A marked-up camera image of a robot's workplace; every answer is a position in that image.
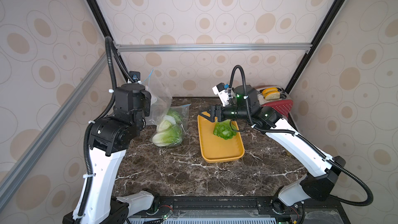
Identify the red and silver toaster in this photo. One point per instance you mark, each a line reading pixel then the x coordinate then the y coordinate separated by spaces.
pixel 283 105

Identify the aluminium rail left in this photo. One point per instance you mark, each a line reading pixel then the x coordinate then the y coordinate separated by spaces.
pixel 29 159

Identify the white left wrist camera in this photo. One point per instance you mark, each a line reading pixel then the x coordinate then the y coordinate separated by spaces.
pixel 135 76

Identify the pale bread slice in toaster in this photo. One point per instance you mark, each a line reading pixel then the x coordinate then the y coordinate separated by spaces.
pixel 274 95

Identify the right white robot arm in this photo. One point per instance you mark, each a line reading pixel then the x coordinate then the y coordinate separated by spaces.
pixel 243 103

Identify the clear zipper bag blue seal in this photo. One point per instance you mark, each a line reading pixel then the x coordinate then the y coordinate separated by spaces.
pixel 161 102

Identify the chinese cabbage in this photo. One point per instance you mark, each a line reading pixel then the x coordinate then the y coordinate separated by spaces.
pixel 225 130
pixel 170 130

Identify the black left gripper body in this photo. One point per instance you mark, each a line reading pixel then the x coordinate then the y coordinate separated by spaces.
pixel 147 108

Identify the yellow plastic tray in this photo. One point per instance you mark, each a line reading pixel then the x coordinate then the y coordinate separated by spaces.
pixel 215 149

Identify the black corner frame post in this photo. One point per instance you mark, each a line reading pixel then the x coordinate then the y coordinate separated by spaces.
pixel 327 22
pixel 97 13

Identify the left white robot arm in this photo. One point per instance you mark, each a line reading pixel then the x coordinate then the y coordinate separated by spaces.
pixel 105 145

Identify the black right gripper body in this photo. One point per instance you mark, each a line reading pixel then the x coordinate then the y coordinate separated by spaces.
pixel 217 112

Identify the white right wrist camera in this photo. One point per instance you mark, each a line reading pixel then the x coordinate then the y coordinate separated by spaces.
pixel 222 91

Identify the yellow bread slice in toaster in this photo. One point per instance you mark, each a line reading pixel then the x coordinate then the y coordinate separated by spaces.
pixel 269 90

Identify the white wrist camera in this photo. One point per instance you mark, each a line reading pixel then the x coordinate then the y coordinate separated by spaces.
pixel 135 76
pixel 222 91

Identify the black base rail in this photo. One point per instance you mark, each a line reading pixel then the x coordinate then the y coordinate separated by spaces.
pixel 228 210

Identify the black corner frame post left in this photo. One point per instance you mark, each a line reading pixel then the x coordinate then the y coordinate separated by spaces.
pixel 97 13

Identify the aluminium rail back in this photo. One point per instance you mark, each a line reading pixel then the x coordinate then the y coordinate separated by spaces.
pixel 213 47

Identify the black corner frame post right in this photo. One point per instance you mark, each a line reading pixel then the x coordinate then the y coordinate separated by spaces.
pixel 327 22

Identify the aluminium rail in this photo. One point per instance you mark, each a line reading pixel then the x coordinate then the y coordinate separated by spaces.
pixel 29 159
pixel 213 47

